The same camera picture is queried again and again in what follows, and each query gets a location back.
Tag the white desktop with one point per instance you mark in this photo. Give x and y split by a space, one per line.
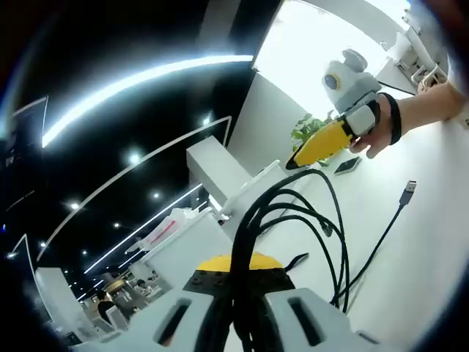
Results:
403 256

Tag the white office chair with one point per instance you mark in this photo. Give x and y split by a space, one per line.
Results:
118 318

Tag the person's right hand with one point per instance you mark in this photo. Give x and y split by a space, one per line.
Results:
381 135

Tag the white chair frame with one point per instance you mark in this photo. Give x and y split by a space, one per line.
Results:
417 47

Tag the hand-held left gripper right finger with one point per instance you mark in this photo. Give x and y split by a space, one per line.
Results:
329 322

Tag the smartphone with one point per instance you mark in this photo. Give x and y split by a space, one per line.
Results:
347 166

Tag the large dark wall screen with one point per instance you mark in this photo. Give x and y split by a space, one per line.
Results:
25 128

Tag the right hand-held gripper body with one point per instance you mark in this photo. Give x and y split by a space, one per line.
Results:
351 91

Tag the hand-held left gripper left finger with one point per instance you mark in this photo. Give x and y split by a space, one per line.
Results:
146 322

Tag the potted green plant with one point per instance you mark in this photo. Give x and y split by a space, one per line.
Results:
306 128

